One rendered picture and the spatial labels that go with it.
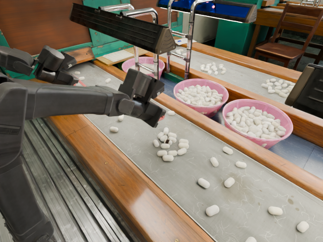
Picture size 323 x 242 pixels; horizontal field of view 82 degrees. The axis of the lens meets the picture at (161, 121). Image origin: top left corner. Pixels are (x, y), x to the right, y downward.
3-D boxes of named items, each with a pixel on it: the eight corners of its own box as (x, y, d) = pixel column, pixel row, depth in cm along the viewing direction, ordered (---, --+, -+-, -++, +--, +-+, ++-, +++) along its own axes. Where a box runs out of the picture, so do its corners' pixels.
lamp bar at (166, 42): (158, 55, 55) (157, 29, 50) (69, 20, 89) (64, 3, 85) (176, 49, 59) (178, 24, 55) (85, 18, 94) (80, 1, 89)
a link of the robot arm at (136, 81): (136, 73, 58) (109, 57, 47) (158, 80, 54) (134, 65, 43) (122, 107, 59) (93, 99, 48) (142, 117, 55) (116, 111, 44)
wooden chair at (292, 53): (244, 81, 260) (267, 6, 202) (260, 73, 280) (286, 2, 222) (275, 94, 233) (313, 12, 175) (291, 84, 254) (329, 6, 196)
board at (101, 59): (107, 66, 115) (107, 64, 115) (95, 59, 124) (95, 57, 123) (148, 53, 133) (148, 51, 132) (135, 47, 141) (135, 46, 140)
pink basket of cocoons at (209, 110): (218, 129, 84) (222, 113, 78) (164, 114, 93) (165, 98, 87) (228, 100, 103) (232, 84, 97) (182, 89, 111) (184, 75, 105)
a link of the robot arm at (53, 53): (65, 53, 73) (31, 32, 66) (63, 62, 67) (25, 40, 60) (51, 76, 77) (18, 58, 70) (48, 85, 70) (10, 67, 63)
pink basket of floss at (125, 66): (163, 90, 111) (163, 75, 105) (119, 88, 113) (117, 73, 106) (165, 70, 132) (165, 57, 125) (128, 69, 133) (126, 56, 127)
